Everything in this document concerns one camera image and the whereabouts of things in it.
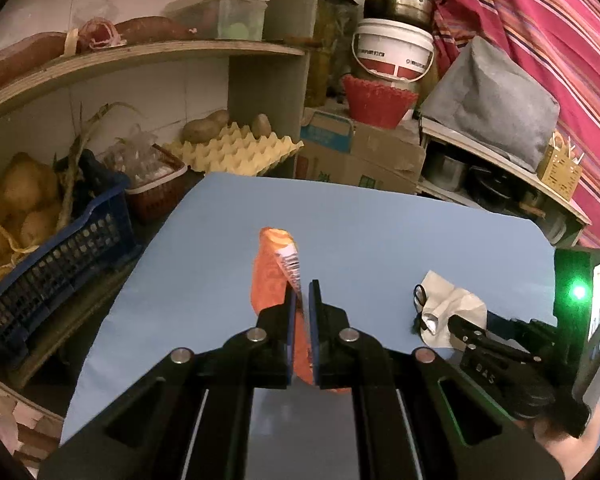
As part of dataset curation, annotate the clear bag of white items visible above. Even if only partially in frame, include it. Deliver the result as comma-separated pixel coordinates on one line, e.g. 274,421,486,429
102,125,174,184

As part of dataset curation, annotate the yellow oil jug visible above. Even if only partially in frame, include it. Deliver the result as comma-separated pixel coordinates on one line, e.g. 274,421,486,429
307,0,362,107

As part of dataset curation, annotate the white plastic bucket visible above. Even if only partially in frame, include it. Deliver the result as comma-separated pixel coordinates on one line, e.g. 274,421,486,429
351,19,436,84

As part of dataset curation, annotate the white tissue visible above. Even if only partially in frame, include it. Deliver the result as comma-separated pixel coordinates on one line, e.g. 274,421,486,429
410,270,489,349

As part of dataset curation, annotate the blue plastic crate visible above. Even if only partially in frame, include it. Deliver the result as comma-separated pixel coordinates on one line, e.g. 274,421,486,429
0,149,144,369

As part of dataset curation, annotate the black pan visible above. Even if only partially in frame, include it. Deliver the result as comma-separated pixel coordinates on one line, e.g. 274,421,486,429
467,165,524,212

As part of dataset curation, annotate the red striped blanket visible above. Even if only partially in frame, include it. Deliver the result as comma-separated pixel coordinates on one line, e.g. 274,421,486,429
410,0,600,267

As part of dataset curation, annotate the pink plastic bag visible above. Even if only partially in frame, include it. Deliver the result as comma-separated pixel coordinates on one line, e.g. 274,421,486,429
76,17,127,54

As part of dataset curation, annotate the black cord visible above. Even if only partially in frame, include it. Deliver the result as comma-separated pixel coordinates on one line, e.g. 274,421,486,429
408,284,431,334

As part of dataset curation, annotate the tall wooden shelf rack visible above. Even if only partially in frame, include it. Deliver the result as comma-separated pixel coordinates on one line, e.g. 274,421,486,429
0,0,327,467

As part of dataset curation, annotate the person's right hand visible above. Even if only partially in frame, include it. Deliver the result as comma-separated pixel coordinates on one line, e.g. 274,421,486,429
532,404,600,467

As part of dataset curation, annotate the orange snack wrapper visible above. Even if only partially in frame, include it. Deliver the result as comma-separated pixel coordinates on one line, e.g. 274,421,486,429
250,226,353,394

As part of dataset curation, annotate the low wooden shelf cabinet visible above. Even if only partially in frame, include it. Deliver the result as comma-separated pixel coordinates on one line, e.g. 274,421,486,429
417,117,594,249

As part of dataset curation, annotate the clear lidded plastic container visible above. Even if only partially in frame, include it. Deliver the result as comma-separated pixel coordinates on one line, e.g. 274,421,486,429
164,0,271,41

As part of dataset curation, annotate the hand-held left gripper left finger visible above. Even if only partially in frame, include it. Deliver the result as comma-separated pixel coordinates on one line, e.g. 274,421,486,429
39,279,302,480

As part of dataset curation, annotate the small steel pot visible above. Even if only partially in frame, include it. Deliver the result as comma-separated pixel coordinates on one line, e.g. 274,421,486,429
422,150,469,192

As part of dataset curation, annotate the yellow chopstick holder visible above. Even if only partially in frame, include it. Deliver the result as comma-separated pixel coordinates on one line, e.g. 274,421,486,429
536,142,584,202

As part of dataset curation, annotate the yellow egg tray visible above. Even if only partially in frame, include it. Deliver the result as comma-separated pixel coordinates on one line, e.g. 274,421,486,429
162,125,305,177

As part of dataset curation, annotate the red plastic basket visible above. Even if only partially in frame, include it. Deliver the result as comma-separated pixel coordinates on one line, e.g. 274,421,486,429
341,75,417,130

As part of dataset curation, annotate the dried plant stalk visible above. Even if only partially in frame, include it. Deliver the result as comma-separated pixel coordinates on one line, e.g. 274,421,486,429
55,102,149,227

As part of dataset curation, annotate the red sweet potato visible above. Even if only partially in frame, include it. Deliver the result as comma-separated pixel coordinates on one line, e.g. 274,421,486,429
0,32,77,97
115,17,202,44

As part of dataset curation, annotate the printed cardboard box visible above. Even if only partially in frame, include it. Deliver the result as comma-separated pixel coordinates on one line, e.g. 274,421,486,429
295,107,429,196

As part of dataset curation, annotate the pile of yellow potatoes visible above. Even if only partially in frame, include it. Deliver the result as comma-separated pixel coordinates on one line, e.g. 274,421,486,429
0,152,64,272

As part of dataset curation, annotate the dark red small basket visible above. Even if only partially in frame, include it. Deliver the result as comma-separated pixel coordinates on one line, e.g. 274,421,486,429
125,144,189,224

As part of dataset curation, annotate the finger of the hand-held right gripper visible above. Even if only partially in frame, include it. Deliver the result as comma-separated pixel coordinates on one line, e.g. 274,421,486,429
447,313,557,419
485,311,557,362

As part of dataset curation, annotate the bundle of chopsticks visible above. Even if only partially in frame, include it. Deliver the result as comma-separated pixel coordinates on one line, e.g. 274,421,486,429
552,131,586,166

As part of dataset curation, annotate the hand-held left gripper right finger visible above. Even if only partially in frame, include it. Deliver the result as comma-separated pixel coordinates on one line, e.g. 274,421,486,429
306,279,566,480

